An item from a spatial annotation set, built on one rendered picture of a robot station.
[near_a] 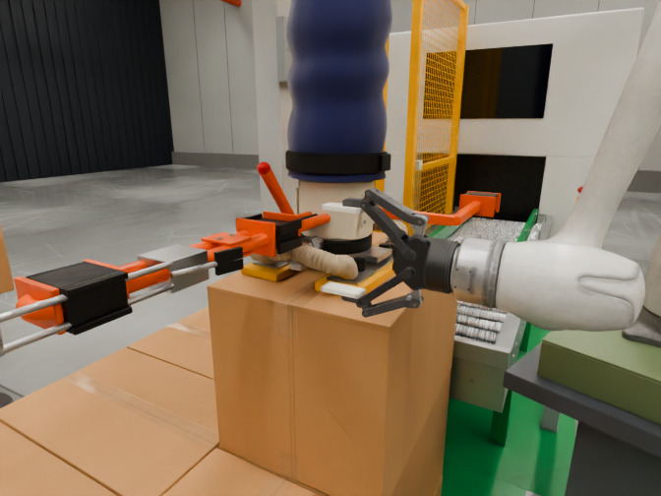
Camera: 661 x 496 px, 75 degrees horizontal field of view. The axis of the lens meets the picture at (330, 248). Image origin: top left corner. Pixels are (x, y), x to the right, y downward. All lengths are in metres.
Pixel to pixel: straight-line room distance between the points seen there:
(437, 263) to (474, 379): 0.93
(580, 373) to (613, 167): 0.45
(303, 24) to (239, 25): 12.29
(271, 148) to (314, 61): 1.56
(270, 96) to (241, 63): 10.64
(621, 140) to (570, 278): 0.24
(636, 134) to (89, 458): 1.20
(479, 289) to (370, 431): 0.38
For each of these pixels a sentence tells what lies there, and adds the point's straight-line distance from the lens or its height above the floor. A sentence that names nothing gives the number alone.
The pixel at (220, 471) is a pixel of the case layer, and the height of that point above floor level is 0.54.
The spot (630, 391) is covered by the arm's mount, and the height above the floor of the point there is 0.79.
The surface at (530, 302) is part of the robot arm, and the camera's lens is 0.57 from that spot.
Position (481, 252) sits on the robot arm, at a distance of 0.58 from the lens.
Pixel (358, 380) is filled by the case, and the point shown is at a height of 0.83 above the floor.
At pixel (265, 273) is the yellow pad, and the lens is 0.92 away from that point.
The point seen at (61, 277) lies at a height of 1.11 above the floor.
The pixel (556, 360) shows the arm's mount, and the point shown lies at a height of 0.80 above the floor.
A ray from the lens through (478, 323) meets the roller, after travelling 1.75.
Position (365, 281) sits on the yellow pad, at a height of 0.97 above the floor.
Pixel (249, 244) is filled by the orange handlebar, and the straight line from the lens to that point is 0.70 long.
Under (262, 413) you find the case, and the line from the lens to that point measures 0.98.
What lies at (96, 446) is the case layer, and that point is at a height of 0.54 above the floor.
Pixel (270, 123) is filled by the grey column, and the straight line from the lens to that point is 2.43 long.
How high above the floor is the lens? 1.27
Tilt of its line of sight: 16 degrees down
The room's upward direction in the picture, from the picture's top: straight up
